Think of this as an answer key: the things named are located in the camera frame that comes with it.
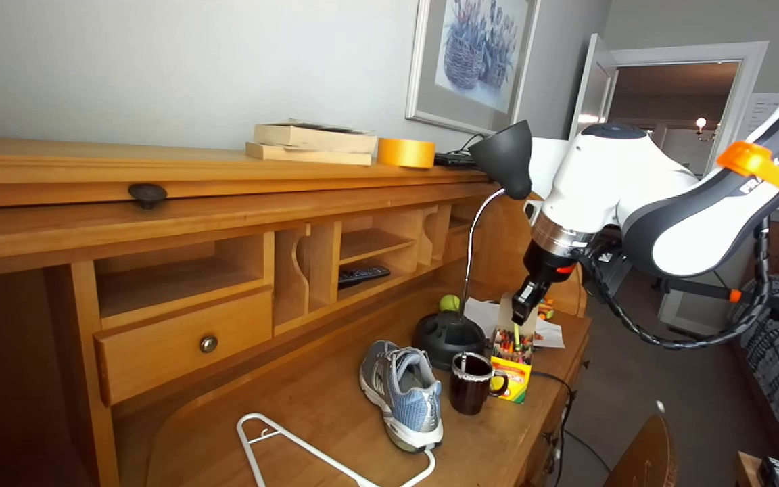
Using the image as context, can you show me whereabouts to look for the yellow crayon box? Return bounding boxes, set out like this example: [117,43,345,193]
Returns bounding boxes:
[489,294,538,405]

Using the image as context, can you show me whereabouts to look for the dark brown mug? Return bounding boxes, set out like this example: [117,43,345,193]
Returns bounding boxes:
[448,351,510,416]

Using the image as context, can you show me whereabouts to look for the white paper sheets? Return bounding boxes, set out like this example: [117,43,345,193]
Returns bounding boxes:
[463,296,565,350]

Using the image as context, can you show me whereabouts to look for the black desk lamp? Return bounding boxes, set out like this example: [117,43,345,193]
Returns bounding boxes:
[412,120,534,372]

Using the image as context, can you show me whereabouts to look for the yellow tape roll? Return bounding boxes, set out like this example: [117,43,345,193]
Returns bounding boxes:
[377,137,437,170]

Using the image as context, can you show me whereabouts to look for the black remote control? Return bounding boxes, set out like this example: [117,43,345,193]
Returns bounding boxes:
[337,265,392,285]

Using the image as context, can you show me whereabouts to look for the white door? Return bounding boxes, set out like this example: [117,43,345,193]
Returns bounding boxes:
[568,33,619,141]

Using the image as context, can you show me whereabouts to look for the grey and blue sneaker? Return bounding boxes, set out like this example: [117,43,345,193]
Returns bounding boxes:
[359,340,445,453]

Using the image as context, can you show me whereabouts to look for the framed flower picture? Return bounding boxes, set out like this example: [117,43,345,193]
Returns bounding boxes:
[404,0,543,137]

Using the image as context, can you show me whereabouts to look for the wooden chair back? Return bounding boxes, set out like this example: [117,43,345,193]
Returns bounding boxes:
[603,413,678,487]

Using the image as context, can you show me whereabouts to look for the thin beige book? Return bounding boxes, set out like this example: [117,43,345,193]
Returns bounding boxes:
[245,141,373,167]

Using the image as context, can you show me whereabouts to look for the thick beige book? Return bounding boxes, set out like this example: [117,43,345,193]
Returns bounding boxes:
[253,120,379,156]

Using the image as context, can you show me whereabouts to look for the white notice sheet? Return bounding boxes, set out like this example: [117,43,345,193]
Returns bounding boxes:
[744,91,779,141]

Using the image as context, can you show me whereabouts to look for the wooden roll-top desk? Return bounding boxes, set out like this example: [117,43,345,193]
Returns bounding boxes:
[0,135,593,487]

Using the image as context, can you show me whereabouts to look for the wooden desk drawer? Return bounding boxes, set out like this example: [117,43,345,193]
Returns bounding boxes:
[94,287,275,407]

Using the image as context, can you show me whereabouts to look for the black roll-top knob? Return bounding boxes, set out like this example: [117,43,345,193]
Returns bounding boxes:
[128,183,168,210]

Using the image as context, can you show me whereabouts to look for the white wire clothes hanger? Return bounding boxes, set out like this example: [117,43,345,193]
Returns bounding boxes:
[236,412,437,487]

